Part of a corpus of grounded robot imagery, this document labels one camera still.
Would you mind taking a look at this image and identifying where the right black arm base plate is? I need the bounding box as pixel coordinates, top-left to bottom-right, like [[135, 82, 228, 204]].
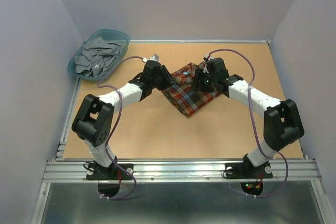
[[224, 162, 273, 179]]

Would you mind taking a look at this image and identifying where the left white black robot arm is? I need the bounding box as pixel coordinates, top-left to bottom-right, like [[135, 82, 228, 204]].
[[71, 60, 176, 180]]

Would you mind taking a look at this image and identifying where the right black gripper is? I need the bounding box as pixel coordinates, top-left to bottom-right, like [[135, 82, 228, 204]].
[[189, 69, 217, 93]]

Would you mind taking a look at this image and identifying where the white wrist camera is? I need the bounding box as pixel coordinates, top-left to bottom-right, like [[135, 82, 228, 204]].
[[203, 54, 213, 73], [142, 54, 160, 63]]

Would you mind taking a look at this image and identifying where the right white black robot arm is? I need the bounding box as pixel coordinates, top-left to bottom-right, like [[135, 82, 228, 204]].
[[192, 58, 305, 177]]

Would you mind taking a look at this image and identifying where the teal plastic basket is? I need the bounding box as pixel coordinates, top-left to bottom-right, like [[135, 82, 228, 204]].
[[68, 29, 130, 82]]

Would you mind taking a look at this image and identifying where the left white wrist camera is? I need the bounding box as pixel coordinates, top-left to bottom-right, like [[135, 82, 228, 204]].
[[142, 54, 160, 63]]

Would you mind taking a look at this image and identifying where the plaid long sleeve shirt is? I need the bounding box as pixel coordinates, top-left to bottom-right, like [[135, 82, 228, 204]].
[[162, 62, 221, 118]]

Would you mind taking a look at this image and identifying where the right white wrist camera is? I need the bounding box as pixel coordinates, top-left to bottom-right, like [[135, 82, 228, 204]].
[[203, 54, 213, 73]]

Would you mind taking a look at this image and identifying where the aluminium front rail frame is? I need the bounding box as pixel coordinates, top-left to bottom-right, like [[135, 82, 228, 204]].
[[32, 82, 335, 223]]

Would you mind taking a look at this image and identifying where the grey long sleeve shirt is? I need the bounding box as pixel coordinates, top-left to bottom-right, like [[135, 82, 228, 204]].
[[74, 37, 123, 79]]

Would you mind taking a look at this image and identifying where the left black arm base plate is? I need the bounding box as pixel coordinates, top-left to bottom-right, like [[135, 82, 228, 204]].
[[83, 162, 132, 181]]

